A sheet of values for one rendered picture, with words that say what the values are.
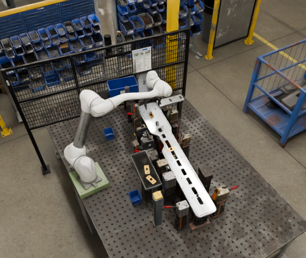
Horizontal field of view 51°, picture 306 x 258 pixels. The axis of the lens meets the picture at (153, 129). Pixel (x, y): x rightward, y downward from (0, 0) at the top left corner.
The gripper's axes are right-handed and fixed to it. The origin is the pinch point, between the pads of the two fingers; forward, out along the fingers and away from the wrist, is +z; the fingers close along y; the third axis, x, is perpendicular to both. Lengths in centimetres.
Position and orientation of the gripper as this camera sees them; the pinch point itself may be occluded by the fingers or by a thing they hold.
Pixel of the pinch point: (152, 106)
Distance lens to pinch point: 318.7
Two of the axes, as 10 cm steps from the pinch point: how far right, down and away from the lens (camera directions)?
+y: 9.3, -2.8, 2.4
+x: -3.7, -6.8, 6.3
